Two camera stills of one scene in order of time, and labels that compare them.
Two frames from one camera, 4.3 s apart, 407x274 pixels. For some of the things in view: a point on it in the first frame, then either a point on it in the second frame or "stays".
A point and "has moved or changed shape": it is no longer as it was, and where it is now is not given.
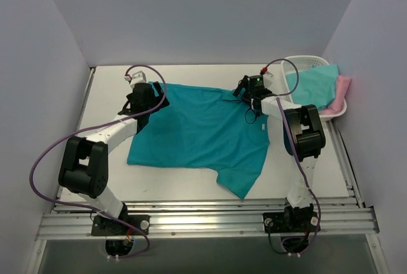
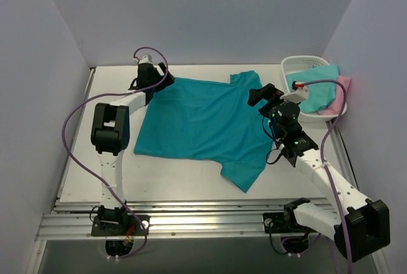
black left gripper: x=156 y=95 → x=161 y=75
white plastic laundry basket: x=296 y=63 stays
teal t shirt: x=206 y=128 has moved or changed shape
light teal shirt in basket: x=317 y=86 stays
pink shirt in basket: x=342 y=86 stays
